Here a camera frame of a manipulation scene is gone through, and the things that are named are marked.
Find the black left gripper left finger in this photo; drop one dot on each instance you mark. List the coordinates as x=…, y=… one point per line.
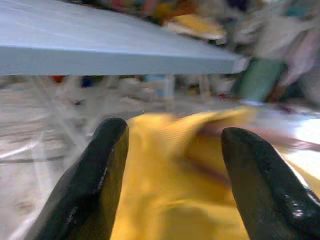
x=82, y=195

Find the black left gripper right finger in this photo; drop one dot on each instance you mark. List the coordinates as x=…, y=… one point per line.
x=270, y=195

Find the yellow printed shirt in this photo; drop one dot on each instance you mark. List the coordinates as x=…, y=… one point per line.
x=162, y=175

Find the green plastic laundry bin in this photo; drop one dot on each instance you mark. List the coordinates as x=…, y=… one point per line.
x=260, y=80

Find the grey-blue folding table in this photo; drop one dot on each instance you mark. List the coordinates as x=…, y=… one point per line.
x=100, y=37

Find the white baby high chair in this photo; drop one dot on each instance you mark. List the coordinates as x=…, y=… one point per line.
x=195, y=35

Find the yellow fabric pile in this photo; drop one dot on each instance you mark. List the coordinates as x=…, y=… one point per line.
x=197, y=23

